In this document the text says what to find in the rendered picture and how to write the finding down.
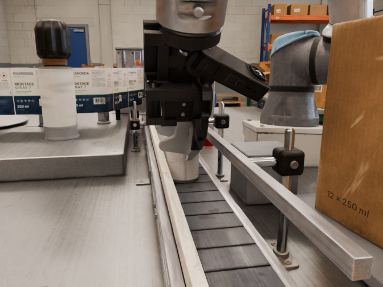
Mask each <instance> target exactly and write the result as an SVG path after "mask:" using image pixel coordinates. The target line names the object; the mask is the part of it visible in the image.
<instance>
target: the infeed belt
mask: <svg viewBox="0 0 383 287"><path fill-rule="evenodd" d="M159 174H160V172H159ZM160 179H161V176H160ZM161 183H162V181H161ZM174 185H175V188H176V191H177V194H178V197H179V200H180V203H181V206H182V209H183V211H184V214H185V218H186V221H187V223H188V226H189V229H190V233H191V236H192V238H193V241H194V245H195V248H196V250H197V253H198V256H199V259H200V262H201V265H202V268H203V271H204V274H205V277H206V280H207V283H208V286H209V287H285V285H284V284H283V282H282V281H281V279H280V278H279V276H278V275H277V274H276V272H275V271H274V269H273V268H272V266H270V263H269V262H268V261H267V259H266V258H265V256H264V254H263V253H262V252H261V250H260V249H259V247H258V246H257V245H256V244H255V241H254V240H253V239H252V237H251V236H250V234H249V233H248V232H247V230H246V229H245V227H244V226H243V224H242V223H241V221H240V220H239V219H238V217H237V216H236V214H235V213H234V211H233V210H232V208H231V207H230V205H229V204H228V202H227V201H226V199H225V198H224V197H223V195H222V194H221V192H220V191H219V189H218V188H217V187H216V185H215V184H214V182H213V181H212V180H211V178H210V177H209V175H208V173H207V172H206V171H205V169H204V168H203V166H202V165H201V164H200V162H199V179H198V180H197V181H195V182H192V183H174ZM162 188H163V185H162ZM163 191H164V189H163ZM164 196H165V193H164ZM165 201H166V198H165ZM166 205H167V202H166ZM167 209H168V206H167ZM168 213H169V210H168ZM169 218H170V215H169ZM170 223H171V226H172V222H171V219H170ZM172 231H173V227H172ZM173 235H174V232H173ZM174 240H175V237H174ZM175 244H176V240H175ZM176 248H177V244H176ZM177 253H178V249H177ZM178 258H179V261H180V257H179V254H178ZM180 266H181V261H180ZM181 270H182V266H181ZM182 275H183V278H184V274H183V270H182ZM184 283H185V278H184ZM185 287H186V283H185Z"/></svg>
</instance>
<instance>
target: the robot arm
mask: <svg viewBox="0 0 383 287"><path fill-rule="evenodd" d="M227 3H228V0H156V20H143V46H144V60H143V67H144V95H145V101H146V126H149V125H157V132H158V133H159V134H160V135H162V136H167V137H168V138H165V139H163V140H161V141H160V142H159V144H158V147H159V148H160V150H162V151H167V152H172V153H180V154H184V155H185V160H186V161H190V160H192V159H193V158H194V157H195V156H196V155H197V154H198V153H199V152H200V150H202V148H203V145H204V143H205V141H206V137H207V130H208V124H209V118H210V116H211V112H212V107H213V88H212V86H211V85H212V84H213V83H214V81H216V82H218V83H220V84H222V85H224V86H226V87H228V88H230V89H232V90H234V91H236V92H238V93H240V94H242V95H244V96H246V97H248V98H250V99H252V100H254V101H256V102H259V101H260V100H261V99H262V98H263V96H264V95H265V94H266V93H267V92H268V97H267V100H266V103H265V105H264V107H263V110H262V112H261V115H260V123H261V124H266V125H274V126H289V127H317V126H319V114H318V111H317V106H316V102H315V97H314V95H315V85H326V84H327V77H328V66H329V54H330V48H331V37H332V26H333V25H334V24H336V23H342V22H348V21H354V20H358V19H364V18H371V17H374V16H373V0H328V12H329V23H328V25H327V26H326V28H325V29H324V30H323V36H320V34H319V32H317V31H312V30H307V31H297V32H291V33H288V34H284V35H282V36H280V37H278V38H276V39H275V40H274V42H273V44H272V51H271V55H270V59H271V64H270V81H269V85H268V83H267V81H266V80H267V79H266V76H265V74H264V73H263V72H262V71H261V70H260V69H258V68H257V67H255V66H252V65H249V64H247V63H246V62H244V61H242V60H241V59H238V58H237V57H235V56H234V55H232V54H230V53H228V52H226V51H225V50H223V49H221V48H219V47H217V44H218V43H219V42H220V38H221V31H222V27H223V26H224V23H225V16H226V10H227ZM147 80H149V82H147ZM161 108H162V115H161Z"/></svg>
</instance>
